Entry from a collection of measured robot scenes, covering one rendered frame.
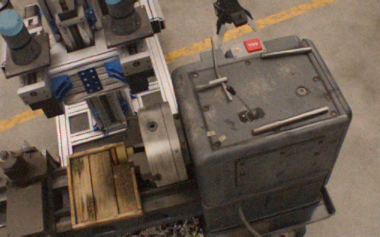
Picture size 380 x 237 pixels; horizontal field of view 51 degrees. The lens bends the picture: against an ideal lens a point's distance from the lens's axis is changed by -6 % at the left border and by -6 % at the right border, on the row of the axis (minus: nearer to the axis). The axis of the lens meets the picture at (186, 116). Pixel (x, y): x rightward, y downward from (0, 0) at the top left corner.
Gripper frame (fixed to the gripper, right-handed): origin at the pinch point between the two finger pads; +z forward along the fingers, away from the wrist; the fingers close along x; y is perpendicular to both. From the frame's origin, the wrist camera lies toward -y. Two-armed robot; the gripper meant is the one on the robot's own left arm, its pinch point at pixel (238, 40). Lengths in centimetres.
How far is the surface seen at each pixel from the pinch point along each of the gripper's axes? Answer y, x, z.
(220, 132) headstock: -18.1, 19.4, 19.0
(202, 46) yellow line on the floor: 163, -26, 109
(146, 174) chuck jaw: -11, 49, 30
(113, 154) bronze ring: 2, 57, 26
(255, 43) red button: 11.6, -11.0, 12.9
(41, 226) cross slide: -4, 97, 40
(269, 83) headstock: -7.4, -6.0, 18.2
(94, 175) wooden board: 16, 72, 46
